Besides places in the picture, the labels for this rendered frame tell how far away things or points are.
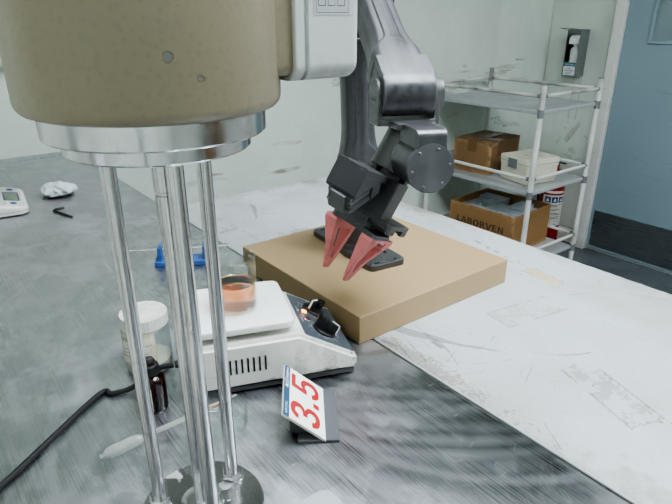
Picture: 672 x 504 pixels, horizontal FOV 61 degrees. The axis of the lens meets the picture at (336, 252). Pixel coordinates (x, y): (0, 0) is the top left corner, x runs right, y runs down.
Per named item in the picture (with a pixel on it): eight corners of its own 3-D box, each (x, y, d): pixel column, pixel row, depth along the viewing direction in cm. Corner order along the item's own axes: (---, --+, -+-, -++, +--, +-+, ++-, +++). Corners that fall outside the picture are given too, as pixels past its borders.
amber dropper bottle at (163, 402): (164, 396, 68) (157, 346, 66) (172, 409, 66) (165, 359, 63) (139, 404, 67) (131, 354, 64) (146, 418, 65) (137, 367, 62)
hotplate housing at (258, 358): (329, 324, 84) (328, 275, 81) (357, 373, 73) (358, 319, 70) (174, 348, 78) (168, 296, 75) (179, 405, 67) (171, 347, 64)
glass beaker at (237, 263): (212, 303, 72) (206, 245, 69) (253, 296, 74) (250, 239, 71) (221, 325, 67) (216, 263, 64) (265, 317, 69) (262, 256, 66)
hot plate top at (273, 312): (276, 284, 79) (276, 279, 78) (296, 327, 68) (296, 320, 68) (188, 296, 75) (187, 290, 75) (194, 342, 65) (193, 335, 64)
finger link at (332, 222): (342, 286, 72) (377, 222, 70) (300, 258, 75) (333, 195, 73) (363, 284, 78) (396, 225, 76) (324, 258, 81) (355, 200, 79)
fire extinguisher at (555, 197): (541, 235, 369) (553, 154, 348) (560, 241, 359) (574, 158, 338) (527, 240, 360) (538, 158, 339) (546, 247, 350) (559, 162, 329)
